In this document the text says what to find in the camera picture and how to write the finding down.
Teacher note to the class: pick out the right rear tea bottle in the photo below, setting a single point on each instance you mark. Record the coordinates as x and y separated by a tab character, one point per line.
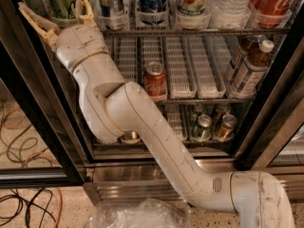
244	46

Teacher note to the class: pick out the middle wire shelf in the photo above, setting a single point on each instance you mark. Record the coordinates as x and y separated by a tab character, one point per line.
204	101

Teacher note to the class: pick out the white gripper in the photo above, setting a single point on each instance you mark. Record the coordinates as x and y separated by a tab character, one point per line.
80	44

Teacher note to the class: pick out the green can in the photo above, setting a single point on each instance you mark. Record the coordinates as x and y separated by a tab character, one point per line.
202	128
63	0

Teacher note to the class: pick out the wire shelf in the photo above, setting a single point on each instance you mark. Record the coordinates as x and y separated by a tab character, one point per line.
205	32
204	101

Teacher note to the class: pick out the green can bottom front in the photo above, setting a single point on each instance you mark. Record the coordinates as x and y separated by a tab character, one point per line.
202	128

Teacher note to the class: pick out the dark blue can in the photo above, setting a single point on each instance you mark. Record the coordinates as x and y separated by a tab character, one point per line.
152	12

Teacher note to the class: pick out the top wire shelf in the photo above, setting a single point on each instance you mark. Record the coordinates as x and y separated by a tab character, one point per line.
205	32

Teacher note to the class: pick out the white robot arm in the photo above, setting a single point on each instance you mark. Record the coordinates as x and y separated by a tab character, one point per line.
113	106

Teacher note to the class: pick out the fridge glass door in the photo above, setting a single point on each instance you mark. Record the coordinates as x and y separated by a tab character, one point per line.
46	94
274	139

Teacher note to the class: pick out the red coke can middle shelf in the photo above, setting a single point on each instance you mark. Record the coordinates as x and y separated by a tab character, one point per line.
154	79

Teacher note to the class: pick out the bronze can bottom front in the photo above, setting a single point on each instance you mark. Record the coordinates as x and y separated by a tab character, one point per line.
227	126

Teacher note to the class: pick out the red coca-cola can top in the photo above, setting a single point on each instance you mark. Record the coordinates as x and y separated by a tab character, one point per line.
270	13

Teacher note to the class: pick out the tea bottle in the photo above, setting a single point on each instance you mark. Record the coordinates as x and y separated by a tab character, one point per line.
253	68
244	46

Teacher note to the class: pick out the right front tea bottle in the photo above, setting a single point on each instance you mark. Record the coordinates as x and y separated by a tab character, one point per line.
253	68

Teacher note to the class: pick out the silver blue slim can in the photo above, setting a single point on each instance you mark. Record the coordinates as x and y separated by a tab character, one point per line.
112	12

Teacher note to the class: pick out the fridge right glass door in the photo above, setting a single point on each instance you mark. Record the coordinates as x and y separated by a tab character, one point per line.
274	139

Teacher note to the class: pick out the clear plastic bin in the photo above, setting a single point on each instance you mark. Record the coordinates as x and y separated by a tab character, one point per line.
148	213

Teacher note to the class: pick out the stainless fridge base grille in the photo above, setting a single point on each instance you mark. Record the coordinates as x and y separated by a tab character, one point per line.
138	180

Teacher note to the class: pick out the fridge left glass door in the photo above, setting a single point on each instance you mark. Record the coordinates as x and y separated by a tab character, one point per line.
46	94

